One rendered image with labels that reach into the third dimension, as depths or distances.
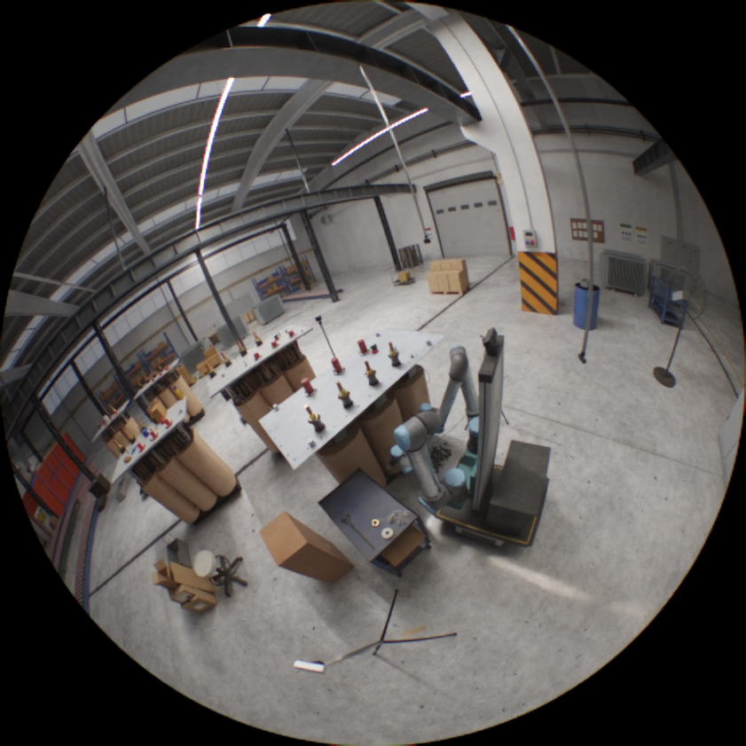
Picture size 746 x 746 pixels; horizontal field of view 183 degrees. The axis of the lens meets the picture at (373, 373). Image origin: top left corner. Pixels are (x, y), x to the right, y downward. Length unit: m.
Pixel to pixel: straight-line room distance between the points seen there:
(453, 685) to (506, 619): 0.73
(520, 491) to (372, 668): 1.97
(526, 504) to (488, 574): 0.93
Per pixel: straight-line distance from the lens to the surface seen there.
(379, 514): 1.66
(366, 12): 9.71
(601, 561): 2.76
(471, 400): 1.81
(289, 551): 1.81
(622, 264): 8.88
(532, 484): 1.75
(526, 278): 5.98
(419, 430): 1.10
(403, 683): 2.55
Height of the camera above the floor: 2.36
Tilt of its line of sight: 31 degrees down
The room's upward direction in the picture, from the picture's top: 20 degrees counter-clockwise
